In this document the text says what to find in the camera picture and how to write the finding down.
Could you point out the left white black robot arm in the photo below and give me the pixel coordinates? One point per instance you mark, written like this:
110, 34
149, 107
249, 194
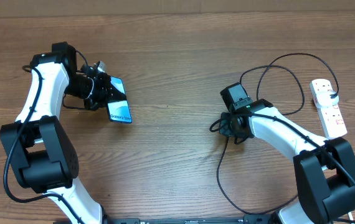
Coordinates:
41, 160

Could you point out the Samsung Galaxy smartphone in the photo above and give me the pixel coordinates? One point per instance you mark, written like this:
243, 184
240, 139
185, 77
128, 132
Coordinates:
119, 111

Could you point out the white power strip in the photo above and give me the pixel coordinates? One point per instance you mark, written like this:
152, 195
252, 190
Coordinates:
331, 118

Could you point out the white USB charger plug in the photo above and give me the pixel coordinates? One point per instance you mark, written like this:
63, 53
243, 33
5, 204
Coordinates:
324, 99

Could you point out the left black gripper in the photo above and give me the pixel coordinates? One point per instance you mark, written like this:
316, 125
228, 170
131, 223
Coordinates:
108, 93

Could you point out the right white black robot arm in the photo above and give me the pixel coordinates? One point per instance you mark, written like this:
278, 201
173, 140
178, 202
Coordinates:
324, 168

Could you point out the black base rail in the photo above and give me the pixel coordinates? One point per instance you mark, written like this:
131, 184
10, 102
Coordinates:
193, 220

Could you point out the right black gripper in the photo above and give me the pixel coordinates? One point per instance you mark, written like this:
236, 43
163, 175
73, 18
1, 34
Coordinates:
226, 130

